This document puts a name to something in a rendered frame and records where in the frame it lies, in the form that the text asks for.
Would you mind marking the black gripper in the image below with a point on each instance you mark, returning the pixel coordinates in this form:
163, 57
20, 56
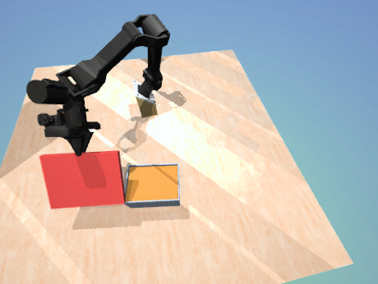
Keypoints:
76, 129

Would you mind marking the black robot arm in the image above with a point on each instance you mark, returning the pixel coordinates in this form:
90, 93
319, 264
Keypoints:
90, 75

